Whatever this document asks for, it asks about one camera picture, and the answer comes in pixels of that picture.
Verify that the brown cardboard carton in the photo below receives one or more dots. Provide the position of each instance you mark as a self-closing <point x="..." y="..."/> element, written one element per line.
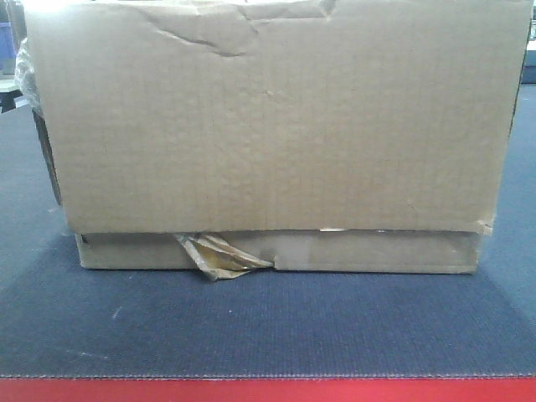
<point x="237" y="136"/>

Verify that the dark grey conveyor belt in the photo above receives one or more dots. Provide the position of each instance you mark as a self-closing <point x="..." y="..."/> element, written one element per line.
<point x="59" y="320"/>

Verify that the red conveyor front edge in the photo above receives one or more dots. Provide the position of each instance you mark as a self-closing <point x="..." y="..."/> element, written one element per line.
<point x="507" y="389"/>

